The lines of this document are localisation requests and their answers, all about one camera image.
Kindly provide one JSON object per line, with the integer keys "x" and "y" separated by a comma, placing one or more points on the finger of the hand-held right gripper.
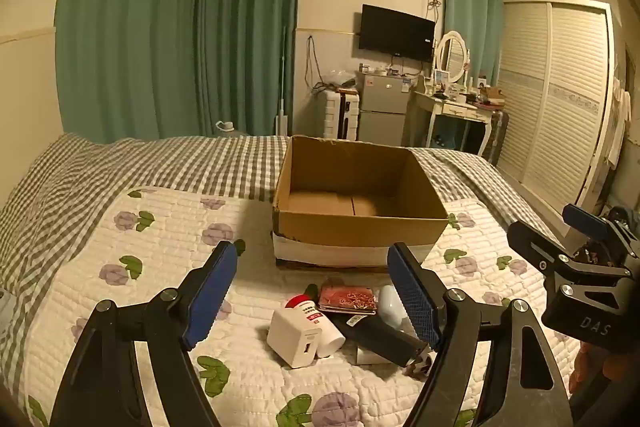
{"x": 582, "y": 217}
{"x": 530, "y": 242}

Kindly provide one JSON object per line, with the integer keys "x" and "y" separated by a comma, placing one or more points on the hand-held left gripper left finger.
{"x": 212, "y": 297}

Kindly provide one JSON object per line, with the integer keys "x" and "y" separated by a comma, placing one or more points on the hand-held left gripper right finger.
{"x": 412, "y": 297}

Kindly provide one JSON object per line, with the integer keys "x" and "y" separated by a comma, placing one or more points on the white rounded container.
{"x": 390, "y": 307}

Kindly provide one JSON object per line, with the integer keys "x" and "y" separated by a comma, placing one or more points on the black case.
{"x": 380, "y": 337}

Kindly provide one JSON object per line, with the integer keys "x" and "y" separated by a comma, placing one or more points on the red patterned wallet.
{"x": 347, "y": 299}

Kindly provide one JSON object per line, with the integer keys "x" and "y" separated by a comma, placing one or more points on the small white box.
{"x": 367, "y": 354}

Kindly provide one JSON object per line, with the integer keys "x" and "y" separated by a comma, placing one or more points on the white cube charger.
{"x": 292, "y": 332}

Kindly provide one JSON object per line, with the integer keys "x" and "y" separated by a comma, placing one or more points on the white bottle with red cap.
{"x": 330, "y": 339}

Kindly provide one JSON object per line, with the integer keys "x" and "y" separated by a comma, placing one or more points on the person's right hand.
{"x": 582, "y": 367}

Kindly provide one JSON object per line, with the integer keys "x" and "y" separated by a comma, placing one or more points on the white floral quilt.
{"x": 165, "y": 257}

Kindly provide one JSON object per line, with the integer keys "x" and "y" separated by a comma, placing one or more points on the hanging white towel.
{"x": 617, "y": 122}

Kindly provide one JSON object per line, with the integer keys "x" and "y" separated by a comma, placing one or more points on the dark suitcase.
{"x": 497, "y": 132}

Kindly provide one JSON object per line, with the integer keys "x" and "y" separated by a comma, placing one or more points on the white slatted wardrobe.
{"x": 550, "y": 107}

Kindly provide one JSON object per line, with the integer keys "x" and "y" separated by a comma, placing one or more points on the small brown cardboard box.
{"x": 492, "y": 95}

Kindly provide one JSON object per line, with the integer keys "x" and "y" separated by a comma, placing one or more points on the white dressing table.
{"x": 450, "y": 108}

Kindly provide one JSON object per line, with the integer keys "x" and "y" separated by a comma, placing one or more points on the white flat mop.
{"x": 280, "y": 122}

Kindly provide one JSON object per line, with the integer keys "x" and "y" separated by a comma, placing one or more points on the white suitcase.
{"x": 340, "y": 114}

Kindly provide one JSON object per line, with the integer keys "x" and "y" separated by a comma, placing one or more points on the silver fridge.
{"x": 382, "y": 102}

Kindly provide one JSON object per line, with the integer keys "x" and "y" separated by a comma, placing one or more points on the white oval mirror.
{"x": 452, "y": 54}

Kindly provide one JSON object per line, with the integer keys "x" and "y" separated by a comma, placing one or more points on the narrow green curtain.
{"x": 475, "y": 17}

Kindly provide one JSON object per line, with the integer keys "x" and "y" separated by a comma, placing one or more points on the clear plastic bag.
{"x": 337, "y": 79}

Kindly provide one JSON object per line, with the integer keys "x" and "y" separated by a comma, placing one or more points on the green corner curtain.
{"x": 245, "y": 32}

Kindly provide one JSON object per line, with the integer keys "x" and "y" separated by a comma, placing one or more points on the wide green curtain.
{"x": 125, "y": 32}

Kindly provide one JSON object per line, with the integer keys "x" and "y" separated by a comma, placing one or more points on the small photo frame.
{"x": 440, "y": 80}

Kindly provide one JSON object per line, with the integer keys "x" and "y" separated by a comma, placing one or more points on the black wall television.
{"x": 395, "y": 32}

